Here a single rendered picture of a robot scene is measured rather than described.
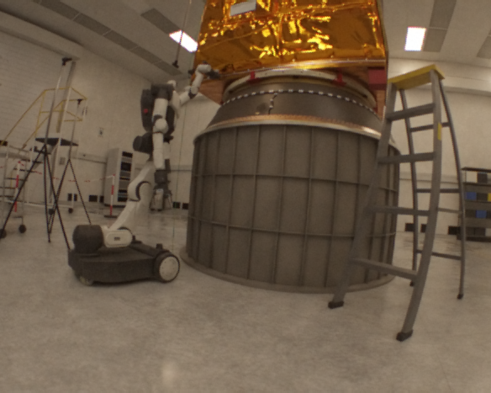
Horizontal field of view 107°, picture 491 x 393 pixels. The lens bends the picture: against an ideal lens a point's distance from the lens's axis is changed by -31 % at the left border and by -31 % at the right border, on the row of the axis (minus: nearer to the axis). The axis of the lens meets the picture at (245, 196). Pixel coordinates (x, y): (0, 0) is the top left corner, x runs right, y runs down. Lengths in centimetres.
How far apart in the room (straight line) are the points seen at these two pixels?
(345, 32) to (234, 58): 107
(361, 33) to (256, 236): 188
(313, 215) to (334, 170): 35
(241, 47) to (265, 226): 173
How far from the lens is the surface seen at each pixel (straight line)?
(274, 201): 181
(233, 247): 196
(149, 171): 188
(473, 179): 768
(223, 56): 276
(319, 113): 200
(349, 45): 237
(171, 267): 181
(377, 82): 228
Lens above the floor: 59
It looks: 1 degrees up
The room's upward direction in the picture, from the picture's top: 5 degrees clockwise
